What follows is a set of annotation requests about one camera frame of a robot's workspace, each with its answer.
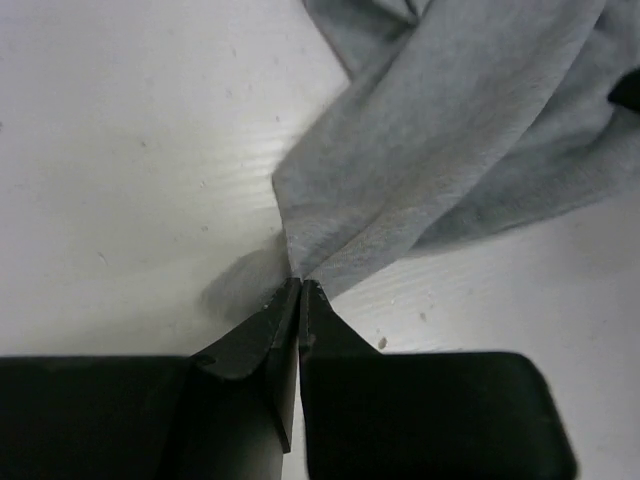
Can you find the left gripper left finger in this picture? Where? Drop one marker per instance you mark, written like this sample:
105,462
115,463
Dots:
225,412

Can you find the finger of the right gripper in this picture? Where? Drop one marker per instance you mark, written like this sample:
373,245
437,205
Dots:
626,91

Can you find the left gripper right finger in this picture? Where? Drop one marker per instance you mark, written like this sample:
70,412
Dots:
462,415

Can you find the grey tank top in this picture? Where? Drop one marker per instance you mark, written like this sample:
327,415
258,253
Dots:
462,119

